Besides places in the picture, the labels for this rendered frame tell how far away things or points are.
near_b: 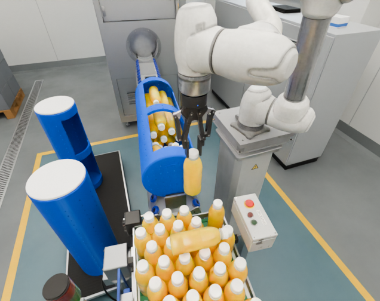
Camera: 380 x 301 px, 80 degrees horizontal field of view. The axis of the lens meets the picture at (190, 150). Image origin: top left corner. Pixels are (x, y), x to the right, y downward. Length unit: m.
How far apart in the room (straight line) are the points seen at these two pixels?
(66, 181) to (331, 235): 2.17
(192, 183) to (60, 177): 0.73
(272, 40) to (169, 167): 0.70
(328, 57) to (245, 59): 1.75
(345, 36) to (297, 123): 1.13
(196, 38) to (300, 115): 0.81
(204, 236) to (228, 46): 0.59
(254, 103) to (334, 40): 1.07
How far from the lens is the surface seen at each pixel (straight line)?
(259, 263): 2.12
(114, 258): 1.17
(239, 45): 0.52
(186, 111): 0.68
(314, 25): 1.05
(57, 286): 0.74
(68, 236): 1.50
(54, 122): 1.95
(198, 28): 0.57
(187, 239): 0.81
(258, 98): 1.29
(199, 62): 0.57
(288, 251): 2.25
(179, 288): 0.86
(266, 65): 0.50
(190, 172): 0.81
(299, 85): 1.17
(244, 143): 1.34
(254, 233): 0.93
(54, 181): 1.32
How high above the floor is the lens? 1.89
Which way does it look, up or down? 41 degrees down
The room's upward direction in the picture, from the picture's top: straight up
